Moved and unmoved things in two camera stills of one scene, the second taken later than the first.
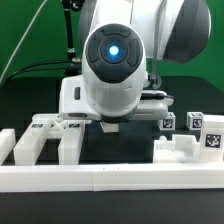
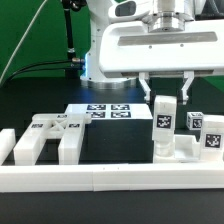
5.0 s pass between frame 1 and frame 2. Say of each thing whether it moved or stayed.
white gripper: moved
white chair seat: stayed
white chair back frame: stayed
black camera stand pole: stayed
